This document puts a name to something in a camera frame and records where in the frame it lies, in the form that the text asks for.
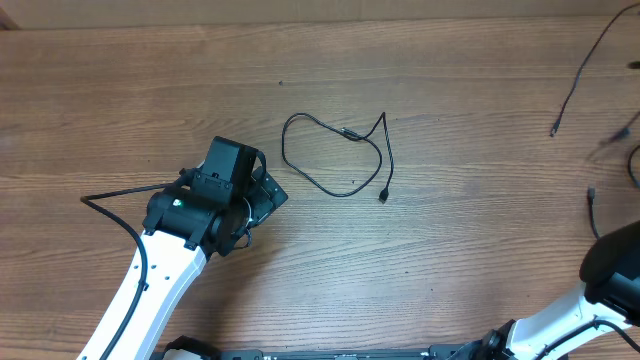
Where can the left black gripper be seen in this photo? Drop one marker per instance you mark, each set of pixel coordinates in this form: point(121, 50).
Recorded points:
point(263, 203)

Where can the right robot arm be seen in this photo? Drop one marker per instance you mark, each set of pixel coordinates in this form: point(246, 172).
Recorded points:
point(605, 300)

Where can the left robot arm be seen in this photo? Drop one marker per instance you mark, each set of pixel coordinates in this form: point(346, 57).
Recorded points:
point(208, 210)

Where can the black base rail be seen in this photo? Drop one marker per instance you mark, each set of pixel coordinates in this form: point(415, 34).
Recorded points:
point(325, 354)

